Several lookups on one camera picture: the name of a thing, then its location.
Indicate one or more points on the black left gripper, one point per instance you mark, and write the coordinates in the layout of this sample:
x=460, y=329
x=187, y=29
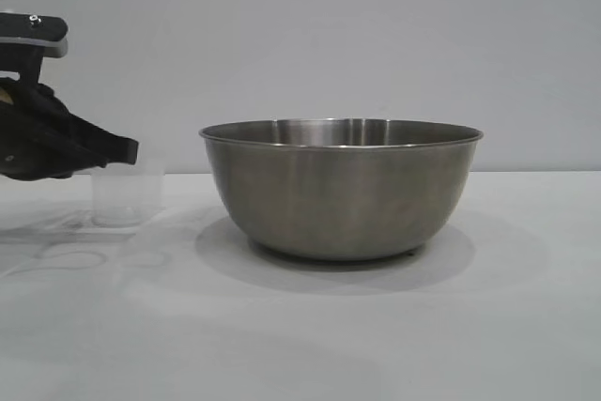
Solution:
x=47, y=147

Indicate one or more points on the translucent plastic measuring cup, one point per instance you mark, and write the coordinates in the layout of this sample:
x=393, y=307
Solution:
x=127, y=194

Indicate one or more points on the stainless steel mixing bowl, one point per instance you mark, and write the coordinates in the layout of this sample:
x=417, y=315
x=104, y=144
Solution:
x=328, y=194

